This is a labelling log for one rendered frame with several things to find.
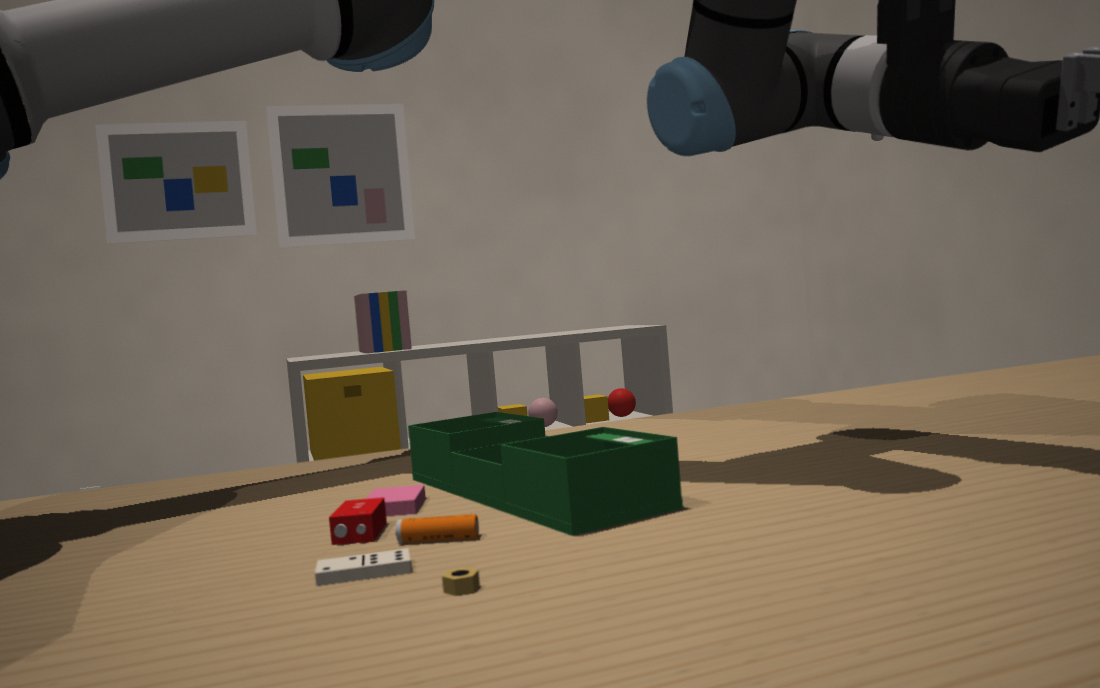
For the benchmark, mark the pink flat block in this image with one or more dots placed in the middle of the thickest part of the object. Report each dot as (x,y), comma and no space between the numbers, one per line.
(402,500)

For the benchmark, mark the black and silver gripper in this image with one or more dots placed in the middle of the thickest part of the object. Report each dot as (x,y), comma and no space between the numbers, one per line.
(914,82)

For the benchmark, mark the brass hex nut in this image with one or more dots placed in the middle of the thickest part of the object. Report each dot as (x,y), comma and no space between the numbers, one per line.
(461,581)

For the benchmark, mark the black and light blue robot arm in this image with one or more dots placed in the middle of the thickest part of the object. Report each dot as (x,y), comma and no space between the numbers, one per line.
(733,86)

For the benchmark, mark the green rack of bins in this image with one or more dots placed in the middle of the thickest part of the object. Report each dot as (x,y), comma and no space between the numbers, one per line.
(567,482)

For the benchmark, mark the white domino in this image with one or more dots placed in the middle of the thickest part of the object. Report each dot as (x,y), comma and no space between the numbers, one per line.
(361,567)

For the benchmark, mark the orange aa battery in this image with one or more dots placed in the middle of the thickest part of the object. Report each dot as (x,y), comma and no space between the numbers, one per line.
(437,528)

